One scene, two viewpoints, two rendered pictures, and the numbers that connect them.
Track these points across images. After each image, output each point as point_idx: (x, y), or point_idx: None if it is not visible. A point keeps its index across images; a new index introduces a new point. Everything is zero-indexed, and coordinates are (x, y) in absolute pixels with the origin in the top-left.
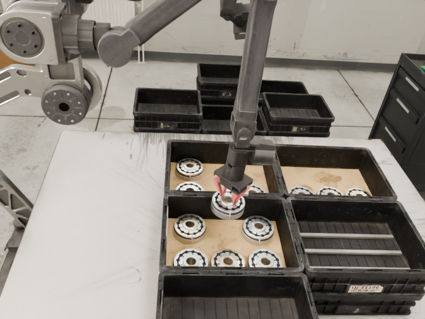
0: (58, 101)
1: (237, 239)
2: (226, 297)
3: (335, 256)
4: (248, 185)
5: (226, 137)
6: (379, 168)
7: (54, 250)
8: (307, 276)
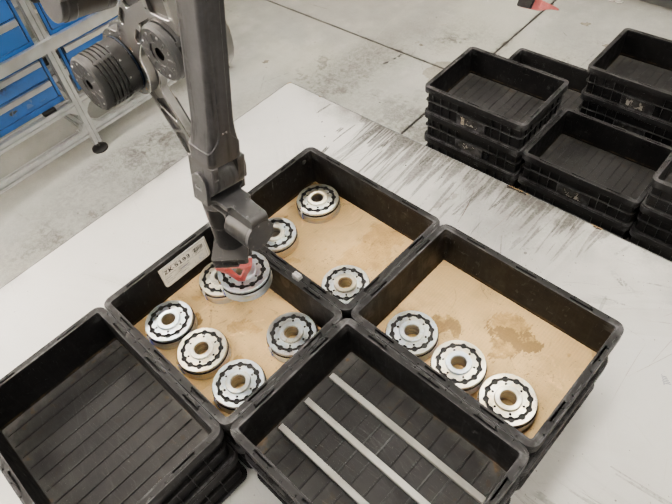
0: (153, 44)
1: (261, 331)
2: (164, 387)
3: (351, 451)
4: (247, 264)
5: (485, 179)
6: (586, 374)
7: (139, 224)
8: None
